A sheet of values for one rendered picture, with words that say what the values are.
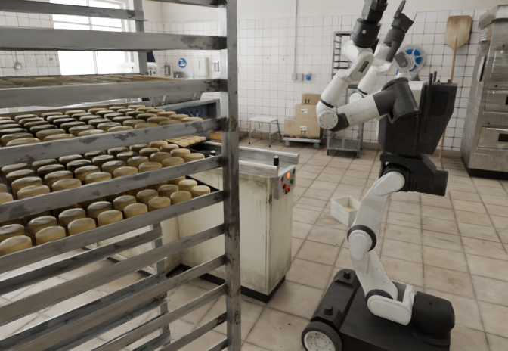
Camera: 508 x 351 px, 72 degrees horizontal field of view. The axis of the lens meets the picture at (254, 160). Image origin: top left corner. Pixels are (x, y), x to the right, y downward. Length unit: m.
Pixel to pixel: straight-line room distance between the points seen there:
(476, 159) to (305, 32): 3.20
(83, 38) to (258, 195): 1.47
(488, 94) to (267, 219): 3.62
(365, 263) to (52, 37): 1.62
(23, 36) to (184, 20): 6.65
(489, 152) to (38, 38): 4.96
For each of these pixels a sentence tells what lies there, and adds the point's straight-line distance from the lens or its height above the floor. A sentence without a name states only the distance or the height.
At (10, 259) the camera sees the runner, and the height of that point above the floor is 1.15.
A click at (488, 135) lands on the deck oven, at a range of 5.11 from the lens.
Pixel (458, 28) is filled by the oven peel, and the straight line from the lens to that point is 5.97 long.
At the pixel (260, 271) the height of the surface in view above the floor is 0.23.
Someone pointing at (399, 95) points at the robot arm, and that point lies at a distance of 1.42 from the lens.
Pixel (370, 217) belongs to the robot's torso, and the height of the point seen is 0.73.
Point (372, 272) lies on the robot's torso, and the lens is 1.94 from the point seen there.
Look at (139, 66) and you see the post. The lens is 1.18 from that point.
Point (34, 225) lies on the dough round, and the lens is 0.83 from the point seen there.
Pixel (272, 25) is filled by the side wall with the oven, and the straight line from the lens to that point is 6.43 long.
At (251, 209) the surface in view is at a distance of 2.04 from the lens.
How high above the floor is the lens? 1.47
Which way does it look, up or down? 16 degrees down
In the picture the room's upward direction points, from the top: straight up
